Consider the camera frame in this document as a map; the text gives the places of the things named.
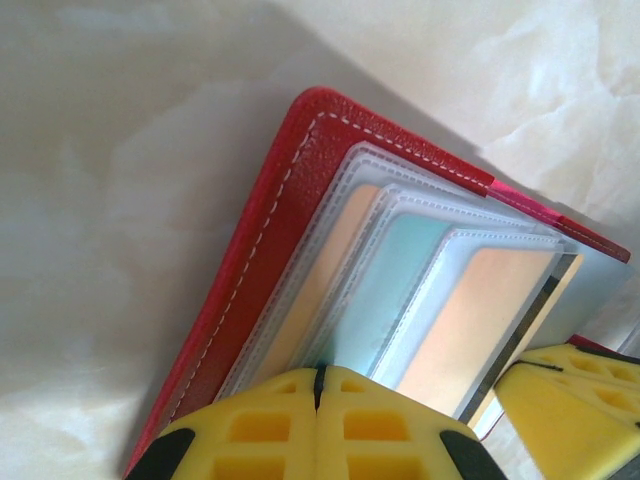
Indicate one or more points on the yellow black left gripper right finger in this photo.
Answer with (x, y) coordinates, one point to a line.
(380, 435)

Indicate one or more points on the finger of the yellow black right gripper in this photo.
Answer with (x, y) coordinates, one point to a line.
(600, 372)
(560, 425)

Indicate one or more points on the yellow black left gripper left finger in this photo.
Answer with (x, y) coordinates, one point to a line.
(260, 430)

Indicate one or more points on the clear plastic card sleeves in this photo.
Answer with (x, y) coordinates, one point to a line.
(475, 325)

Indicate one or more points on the teal credit card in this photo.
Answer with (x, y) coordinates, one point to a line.
(395, 280)

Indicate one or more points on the orange credit card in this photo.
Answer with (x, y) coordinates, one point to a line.
(335, 260)

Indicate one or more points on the red leather card holder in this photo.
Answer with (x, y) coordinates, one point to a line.
(260, 225)

